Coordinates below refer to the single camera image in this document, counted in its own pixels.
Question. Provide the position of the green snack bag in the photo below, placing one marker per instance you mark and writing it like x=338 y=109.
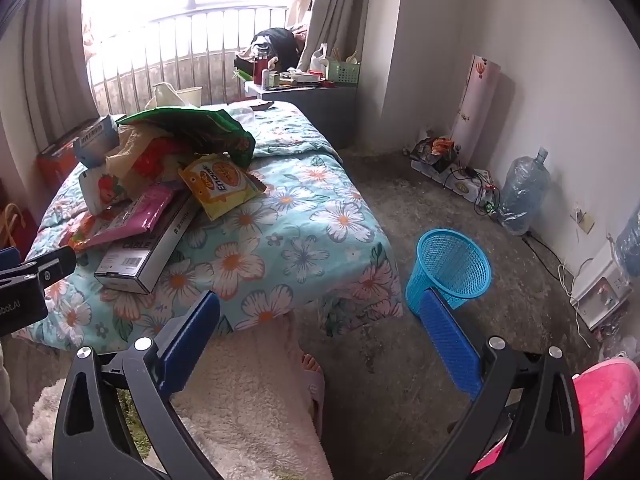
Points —
x=200 y=127

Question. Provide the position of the blue plastic basket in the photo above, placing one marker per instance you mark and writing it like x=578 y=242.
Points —
x=450 y=265

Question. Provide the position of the white appliance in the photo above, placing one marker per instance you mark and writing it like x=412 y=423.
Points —
x=600 y=290

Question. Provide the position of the clear blue water jug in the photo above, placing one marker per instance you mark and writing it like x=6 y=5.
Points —
x=525 y=190
x=630 y=250

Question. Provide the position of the orange patterned snack packet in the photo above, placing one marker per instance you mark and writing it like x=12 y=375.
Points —
x=80 y=237

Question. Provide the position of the wall socket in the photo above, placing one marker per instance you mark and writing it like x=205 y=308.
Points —
x=582 y=220

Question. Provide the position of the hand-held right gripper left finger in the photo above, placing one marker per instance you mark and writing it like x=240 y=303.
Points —
x=192 y=340

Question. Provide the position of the grey side table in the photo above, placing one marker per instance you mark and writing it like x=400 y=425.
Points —
x=320 y=110

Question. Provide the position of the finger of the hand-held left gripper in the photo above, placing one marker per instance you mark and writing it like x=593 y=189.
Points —
x=8 y=259
x=50 y=266

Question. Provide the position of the dark snack bag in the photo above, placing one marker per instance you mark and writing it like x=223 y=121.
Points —
x=435 y=152

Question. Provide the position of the white printed paper roll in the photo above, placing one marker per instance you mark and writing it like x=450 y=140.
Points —
x=475 y=105

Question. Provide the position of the beige paper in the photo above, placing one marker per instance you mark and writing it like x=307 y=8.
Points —
x=127 y=152

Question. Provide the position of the red plastic bag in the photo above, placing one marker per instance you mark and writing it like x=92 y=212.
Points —
x=157 y=159

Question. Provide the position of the metal window railing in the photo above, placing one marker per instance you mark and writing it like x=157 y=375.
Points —
x=175 y=60

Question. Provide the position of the person's foot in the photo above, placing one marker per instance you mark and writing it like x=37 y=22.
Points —
x=311 y=367

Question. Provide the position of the orange brown cabinet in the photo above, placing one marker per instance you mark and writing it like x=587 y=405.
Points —
x=57 y=160

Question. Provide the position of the white printed snack bag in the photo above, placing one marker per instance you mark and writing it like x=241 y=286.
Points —
x=145 y=210

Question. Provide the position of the white crumpled paper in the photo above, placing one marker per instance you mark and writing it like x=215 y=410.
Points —
x=162 y=96

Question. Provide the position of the green storage basket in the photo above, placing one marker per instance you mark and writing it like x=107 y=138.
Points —
x=344 y=74

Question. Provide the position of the blue white carton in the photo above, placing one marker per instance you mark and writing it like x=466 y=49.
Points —
x=95 y=142

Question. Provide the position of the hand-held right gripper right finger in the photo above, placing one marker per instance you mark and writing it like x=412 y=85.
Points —
x=450 y=345

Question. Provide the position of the white fluffy robe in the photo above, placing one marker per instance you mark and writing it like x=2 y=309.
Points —
x=250 y=400

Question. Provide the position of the yellow snack packet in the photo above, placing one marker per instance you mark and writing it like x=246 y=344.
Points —
x=220 y=185

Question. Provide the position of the red thermos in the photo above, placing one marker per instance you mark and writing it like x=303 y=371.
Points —
x=260 y=67

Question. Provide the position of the white paper cup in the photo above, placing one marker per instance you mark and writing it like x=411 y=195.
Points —
x=190 y=96

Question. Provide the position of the floral blue blanket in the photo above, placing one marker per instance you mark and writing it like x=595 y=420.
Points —
x=300 y=220

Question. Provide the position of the white plastic jug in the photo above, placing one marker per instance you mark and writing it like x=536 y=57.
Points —
x=318 y=60

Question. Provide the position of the black bag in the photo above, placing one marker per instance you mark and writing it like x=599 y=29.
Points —
x=277 y=42

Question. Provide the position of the grey curtain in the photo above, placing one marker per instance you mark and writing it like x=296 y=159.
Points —
x=340 y=5
x=45 y=60

